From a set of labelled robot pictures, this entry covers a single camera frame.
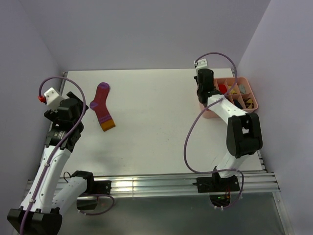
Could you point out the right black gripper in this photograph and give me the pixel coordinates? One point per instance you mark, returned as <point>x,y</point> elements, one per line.
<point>196,77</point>

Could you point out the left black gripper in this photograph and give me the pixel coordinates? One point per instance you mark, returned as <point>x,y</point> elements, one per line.
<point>53,115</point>

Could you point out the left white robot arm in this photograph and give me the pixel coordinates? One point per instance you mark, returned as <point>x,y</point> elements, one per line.
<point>41,211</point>

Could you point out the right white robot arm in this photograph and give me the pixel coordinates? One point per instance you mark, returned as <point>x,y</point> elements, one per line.
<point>243,136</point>

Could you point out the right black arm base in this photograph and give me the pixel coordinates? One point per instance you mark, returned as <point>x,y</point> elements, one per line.
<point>216,184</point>

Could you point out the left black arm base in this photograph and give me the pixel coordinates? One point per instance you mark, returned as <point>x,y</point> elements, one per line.
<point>91,197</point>

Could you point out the red rolled sock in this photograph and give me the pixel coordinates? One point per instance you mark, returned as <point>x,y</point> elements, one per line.
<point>222,88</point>

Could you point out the maroon purple orange sock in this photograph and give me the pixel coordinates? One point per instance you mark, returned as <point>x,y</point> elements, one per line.
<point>98,105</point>

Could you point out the pink divided organizer box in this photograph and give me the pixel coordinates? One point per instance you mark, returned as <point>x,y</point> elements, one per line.
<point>240,96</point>

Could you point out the grey rolled sock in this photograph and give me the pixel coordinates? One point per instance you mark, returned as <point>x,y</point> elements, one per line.
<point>242,89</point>

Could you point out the navy rolled sock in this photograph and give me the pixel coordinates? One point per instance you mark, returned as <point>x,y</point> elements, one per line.
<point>239,104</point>

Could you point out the argyle rolled sock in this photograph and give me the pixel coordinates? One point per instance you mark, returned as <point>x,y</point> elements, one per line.
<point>249,103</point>

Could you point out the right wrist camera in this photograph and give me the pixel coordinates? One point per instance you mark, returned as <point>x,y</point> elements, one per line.
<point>201,64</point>

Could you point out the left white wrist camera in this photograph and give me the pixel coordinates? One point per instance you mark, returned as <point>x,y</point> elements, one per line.
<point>51,98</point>

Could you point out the aluminium frame rail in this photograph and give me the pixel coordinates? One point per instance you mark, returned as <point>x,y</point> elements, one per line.
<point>180,184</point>

